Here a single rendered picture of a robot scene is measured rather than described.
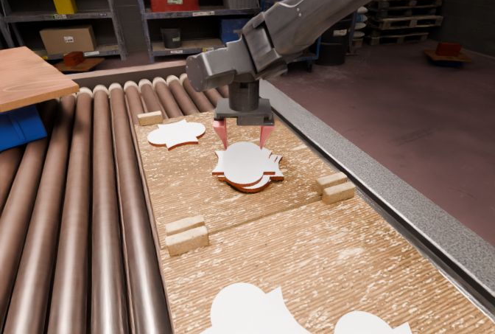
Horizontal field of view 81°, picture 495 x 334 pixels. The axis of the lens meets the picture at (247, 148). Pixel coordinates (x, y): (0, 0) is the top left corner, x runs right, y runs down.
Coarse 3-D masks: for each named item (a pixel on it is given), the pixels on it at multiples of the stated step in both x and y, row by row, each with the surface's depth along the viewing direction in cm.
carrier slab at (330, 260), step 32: (256, 224) 47; (288, 224) 47; (320, 224) 47; (352, 224) 47; (384, 224) 47; (192, 256) 42; (224, 256) 42; (256, 256) 42; (288, 256) 42; (320, 256) 42; (352, 256) 42; (384, 256) 42; (416, 256) 42; (192, 288) 38; (288, 288) 38; (320, 288) 38; (352, 288) 38; (384, 288) 38; (416, 288) 38; (448, 288) 38; (192, 320) 34; (320, 320) 34; (384, 320) 34; (416, 320) 34; (448, 320) 34; (480, 320) 34
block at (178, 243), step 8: (184, 232) 42; (192, 232) 42; (200, 232) 42; (168, 240) 41; (176, 240) 41; (184, 240) 41; (192, 240) 42; (200, 240) 42; (208, 240) 43; (168, 248) 41; (176, 248) 41; (184, 248) 42; (192, 248) 43
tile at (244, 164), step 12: (240, 144) 61; (252, 144) 61; (228, 156) 58; (240, 156) 58; (252, 156) 58; (264, 156) 58; (216, 168) 54; (228, 168) 54; (240, 168) 54; (252, 168) 54; (264, 168) 54; (228, 180) 52; (240, 180) 51; (252, 180) 51
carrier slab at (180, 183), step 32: (256, 128) 73; (160, 160) 62; (192, 160) 62; (288, 160) 62; (320, 160) 62; (160, 192) 53; (192, 192) 53; (224, 192) 53; (256, 192) 53; (288, 192) 53; (160, 224) 47; (224, 224) 47
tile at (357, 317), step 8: (352, 312) 34; (360, 312) 34; (344, 320) 34; (352, 320) 34; (360, 320) 34; (368, 320) 34; (376, 320) 34; (336, 328) 33; (344, 328) 33; (352, 328) 33; (360, 328) 33; (368, 328) 33; (376, 328) 33; (384, 328) 33; (400, 328) 33; (408, 328) 33
